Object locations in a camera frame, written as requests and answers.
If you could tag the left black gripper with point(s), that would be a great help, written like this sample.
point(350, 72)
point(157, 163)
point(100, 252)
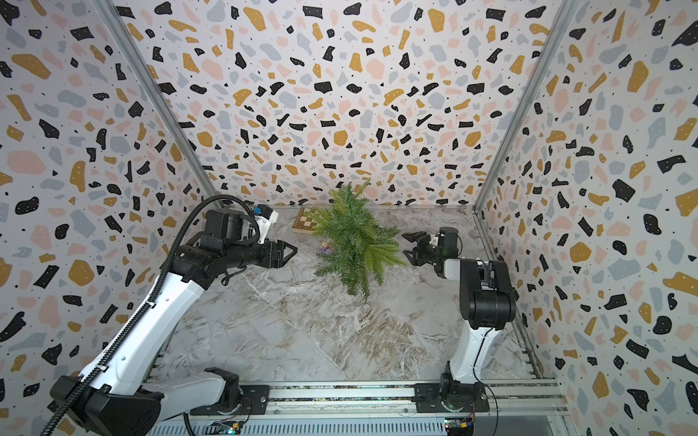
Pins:
point(281, 259)

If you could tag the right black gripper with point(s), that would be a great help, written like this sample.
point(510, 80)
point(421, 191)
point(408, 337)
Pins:
point(422, 239)

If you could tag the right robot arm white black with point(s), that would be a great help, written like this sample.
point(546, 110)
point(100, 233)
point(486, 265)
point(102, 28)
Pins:
point(486, 304)

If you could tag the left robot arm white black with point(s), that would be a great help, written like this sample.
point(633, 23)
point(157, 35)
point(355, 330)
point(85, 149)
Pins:
point(111, 395)

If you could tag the small green christmas tree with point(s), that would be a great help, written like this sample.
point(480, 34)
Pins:
point(360, 250)

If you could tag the wooden chessboard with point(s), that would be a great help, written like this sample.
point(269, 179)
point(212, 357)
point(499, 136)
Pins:
point(305, 222)

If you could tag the small colourful toy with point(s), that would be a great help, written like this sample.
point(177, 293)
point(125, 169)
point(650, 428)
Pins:
point(324, 248)

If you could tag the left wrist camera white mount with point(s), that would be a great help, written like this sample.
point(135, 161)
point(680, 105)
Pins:
point(265, 217)

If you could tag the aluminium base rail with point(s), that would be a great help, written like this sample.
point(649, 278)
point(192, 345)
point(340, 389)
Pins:
point(496, 407)

